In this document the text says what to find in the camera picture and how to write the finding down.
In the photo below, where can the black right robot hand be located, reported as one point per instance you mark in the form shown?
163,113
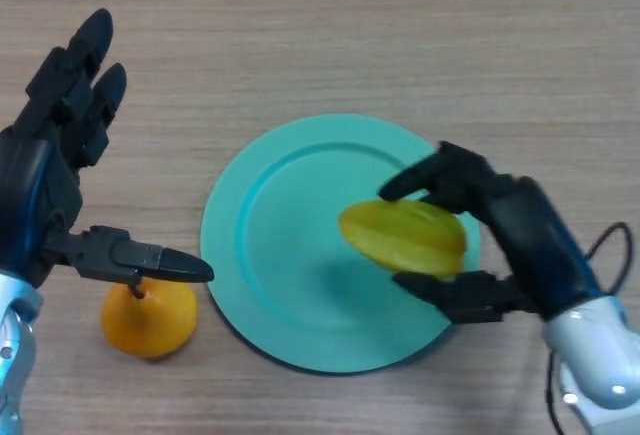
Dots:
540,245

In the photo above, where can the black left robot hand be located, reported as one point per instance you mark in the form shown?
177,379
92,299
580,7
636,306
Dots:
37,195

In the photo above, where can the yellow starfruit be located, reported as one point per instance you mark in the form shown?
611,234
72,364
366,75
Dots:
400,240

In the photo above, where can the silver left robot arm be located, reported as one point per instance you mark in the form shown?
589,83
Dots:
15,355

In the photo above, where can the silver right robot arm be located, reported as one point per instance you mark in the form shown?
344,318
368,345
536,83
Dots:
590,350

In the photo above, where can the teal round plate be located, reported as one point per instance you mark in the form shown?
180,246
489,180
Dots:
280,235

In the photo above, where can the orange yellow pear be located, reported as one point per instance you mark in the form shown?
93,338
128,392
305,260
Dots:
150,325

